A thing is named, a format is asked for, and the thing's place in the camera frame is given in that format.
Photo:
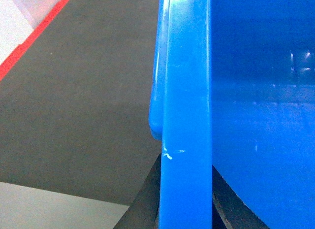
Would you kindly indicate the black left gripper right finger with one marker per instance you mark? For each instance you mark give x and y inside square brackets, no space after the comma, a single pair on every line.
[228,210]

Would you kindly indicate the large blue plastic crate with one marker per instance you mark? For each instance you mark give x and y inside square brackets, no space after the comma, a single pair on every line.
[233,91]

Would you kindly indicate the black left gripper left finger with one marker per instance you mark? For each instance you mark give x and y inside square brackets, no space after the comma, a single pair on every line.
[143,213]

